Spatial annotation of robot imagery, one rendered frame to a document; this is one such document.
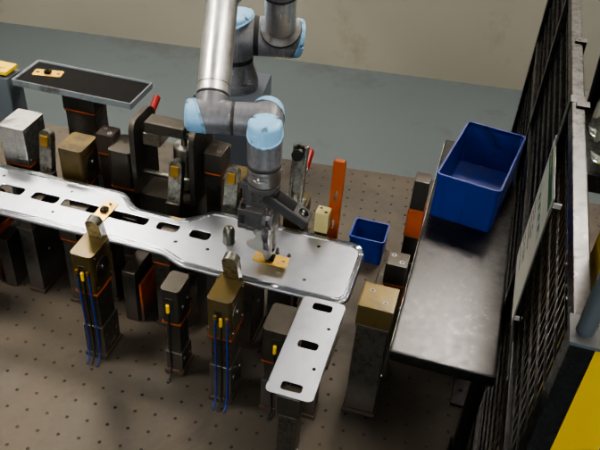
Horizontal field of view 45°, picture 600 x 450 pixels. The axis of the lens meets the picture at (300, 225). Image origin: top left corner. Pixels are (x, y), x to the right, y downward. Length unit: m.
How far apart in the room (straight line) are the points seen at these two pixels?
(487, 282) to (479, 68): 3.31
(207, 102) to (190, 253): 0.38
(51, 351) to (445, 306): 1.01
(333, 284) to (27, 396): 0.79
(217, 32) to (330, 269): 0.61
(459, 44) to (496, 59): 0.26
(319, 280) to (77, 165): 0.75
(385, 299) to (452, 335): 0.16
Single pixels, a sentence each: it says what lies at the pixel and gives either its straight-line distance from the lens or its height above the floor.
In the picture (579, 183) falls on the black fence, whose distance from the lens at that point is 1.19.
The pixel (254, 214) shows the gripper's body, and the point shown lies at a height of 1.17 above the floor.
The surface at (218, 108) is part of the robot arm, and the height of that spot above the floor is 1.37.
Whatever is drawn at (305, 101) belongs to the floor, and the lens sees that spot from 4.54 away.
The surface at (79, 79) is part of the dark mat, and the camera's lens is 2.22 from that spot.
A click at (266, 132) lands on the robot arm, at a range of 1.50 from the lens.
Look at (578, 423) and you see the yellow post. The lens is 1.21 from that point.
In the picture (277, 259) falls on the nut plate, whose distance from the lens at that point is 1.74.
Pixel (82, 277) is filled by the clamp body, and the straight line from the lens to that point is 1.77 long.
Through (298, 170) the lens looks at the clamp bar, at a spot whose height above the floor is 1.15.
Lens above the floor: 2.16
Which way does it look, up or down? 38 degrees down
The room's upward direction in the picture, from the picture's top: 4 degrees clockwise
